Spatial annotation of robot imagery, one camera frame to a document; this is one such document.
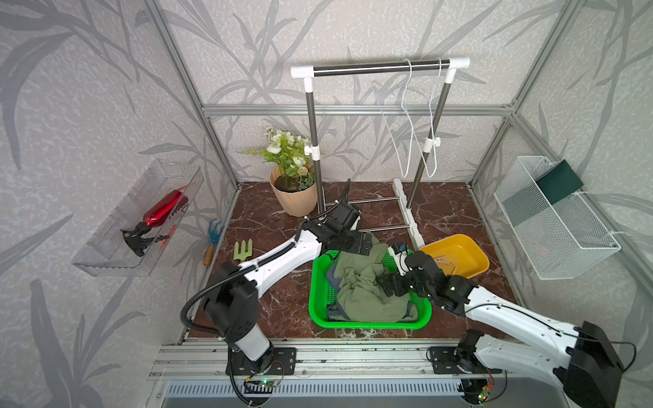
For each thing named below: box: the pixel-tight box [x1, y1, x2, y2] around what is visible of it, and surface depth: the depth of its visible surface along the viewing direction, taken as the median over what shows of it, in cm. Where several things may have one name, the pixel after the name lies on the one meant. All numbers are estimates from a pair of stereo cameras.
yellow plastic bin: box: [419, 232, 490, 279], surface depth 96 cm
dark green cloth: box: [535, 158, 585, 205], surface depth 72 cm
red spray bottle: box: [119, 189, 190, 257], surface depth 65 cm
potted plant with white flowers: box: [237, 127, 318, 218], surface depth 96 cm
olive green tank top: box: [331, 233, 419, 323], surface depth 78 cm
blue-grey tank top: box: [326, 261, 343, 318], surface depth 88 cm
